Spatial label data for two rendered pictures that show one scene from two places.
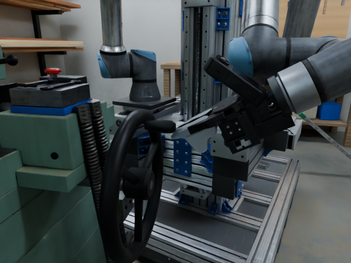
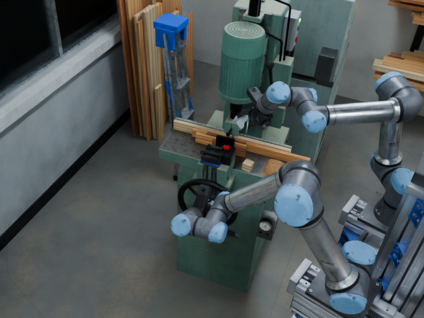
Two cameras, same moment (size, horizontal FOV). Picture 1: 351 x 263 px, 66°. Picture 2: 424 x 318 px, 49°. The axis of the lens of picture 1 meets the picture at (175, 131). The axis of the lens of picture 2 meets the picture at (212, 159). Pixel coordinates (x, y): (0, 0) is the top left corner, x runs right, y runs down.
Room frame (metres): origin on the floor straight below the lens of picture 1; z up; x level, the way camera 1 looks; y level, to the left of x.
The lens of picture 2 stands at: (0.58, -1.40, 2.32)
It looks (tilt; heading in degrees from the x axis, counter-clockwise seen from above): 40 degrees down; 94
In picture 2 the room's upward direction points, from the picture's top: 4 degrees clockwise
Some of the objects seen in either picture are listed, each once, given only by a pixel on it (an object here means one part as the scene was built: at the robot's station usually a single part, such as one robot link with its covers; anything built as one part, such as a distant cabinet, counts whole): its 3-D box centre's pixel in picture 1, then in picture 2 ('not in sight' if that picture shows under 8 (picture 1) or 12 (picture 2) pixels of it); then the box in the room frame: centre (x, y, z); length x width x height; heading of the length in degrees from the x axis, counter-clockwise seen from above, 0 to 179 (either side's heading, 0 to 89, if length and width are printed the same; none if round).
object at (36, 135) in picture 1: (59, 129); (216, 166); (0.48, 0.22, 0.91); 0.15 x 0.14 x 0.09; 168
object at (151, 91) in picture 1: (144, 88); (394, 207); (1.29, 0.15, 0.87); 0.15 x 0.15 x 0.10
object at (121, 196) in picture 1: (111, 201); (267, 224); (0.77, 0.21, 0.58); 0.12 x 0.08 x 0.08; 78
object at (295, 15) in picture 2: not in sight; (290, 29); (0.75, 0.69, 1.40); 0.10 x 0.06 x 0.16; 78
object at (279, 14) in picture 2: not in sight; (253, 72); (0.60, 0.69, 1.16); 0.22 x 0.22 x 0.72; 78
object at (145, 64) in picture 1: (142, 63); (401, 187); (1.29, 0.15, 0.98); 0.13 x 0.12 x 0.14; 108
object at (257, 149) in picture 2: not in sight; (249, 147); (0.62, 0.38, 0.92); 0.59 x 0.02 x 0.04; 168
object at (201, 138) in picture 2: not in sight; (220, 143); (0.48, 0.38, 0.92); 0.25 x 0.02 x 0.05; 168
